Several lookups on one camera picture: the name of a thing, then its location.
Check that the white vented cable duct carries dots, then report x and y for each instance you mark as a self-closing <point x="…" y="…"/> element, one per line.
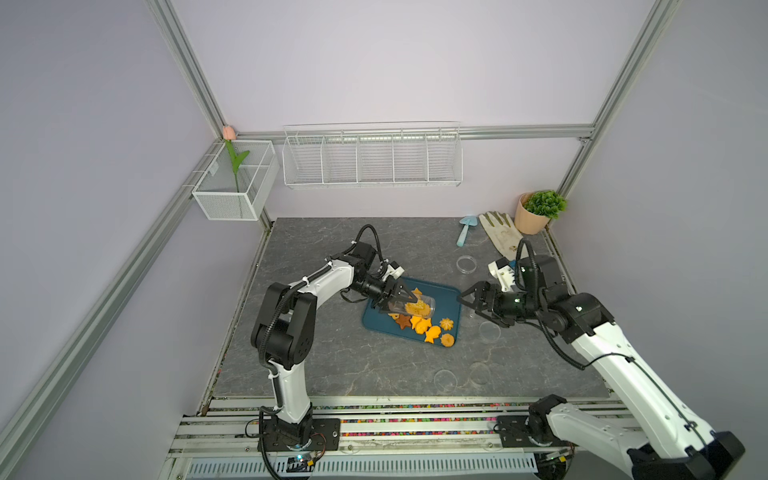
<point x="342" y="466"/>

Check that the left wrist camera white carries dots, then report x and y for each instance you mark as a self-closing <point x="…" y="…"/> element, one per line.
<point x="393" y="271"/>

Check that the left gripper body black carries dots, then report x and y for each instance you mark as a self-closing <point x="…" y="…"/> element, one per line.
<point x="385" y="296"/>

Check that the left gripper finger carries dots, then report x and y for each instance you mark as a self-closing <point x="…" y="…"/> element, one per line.
<point x="394" y="307"/>
<point x="403" y="294"/>

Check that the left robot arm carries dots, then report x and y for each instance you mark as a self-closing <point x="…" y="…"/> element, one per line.
<point x="284" y="330"/>

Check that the light blue garden trowel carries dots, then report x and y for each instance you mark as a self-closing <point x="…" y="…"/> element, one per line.
<point x="467" y="223"/>

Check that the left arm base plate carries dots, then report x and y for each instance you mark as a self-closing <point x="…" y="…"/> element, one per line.
<point x="318" y="434"/>

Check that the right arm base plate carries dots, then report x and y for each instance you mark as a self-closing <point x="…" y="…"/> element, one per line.
<point x="514" y="431"/>

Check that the teal plastic tray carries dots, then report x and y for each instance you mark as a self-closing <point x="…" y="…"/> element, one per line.
<point x="447" y="306"/>

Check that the white wire wall shelf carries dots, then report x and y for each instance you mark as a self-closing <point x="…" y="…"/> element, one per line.
<point x="373" y="154"/>

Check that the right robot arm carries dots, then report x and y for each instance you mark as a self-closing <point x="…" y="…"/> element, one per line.
<point x="672" y="442"/>

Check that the potted green plant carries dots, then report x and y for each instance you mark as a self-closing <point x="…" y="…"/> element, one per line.
<point x="536" y="210"/>

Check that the beige gardening glove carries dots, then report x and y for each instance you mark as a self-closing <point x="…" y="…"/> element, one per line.
<point x="502" y="233"/>

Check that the round brown cookie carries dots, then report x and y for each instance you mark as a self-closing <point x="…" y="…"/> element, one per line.
<point x="447" y="340"/>

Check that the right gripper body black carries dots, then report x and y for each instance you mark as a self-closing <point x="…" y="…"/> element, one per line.
<point x="510" y="307"/>

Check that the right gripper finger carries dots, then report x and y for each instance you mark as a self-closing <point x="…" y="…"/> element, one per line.
<point x="487" y="313"/>
<point x="476" y="293"/>

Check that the dark brown star cookie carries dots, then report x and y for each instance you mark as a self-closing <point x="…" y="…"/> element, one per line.
<point x="403" y="322"/>

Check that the white mesh wall basket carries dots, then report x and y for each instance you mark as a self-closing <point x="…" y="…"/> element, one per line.
<point x="215" y="191"/>

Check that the orange cookie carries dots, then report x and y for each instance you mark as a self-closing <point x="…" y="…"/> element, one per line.
<point x="420" y="325"/>
<point x="432" y="334"/>

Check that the pink artificial tulip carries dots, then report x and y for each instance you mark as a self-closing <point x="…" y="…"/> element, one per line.
<point x="229" y="135"/>

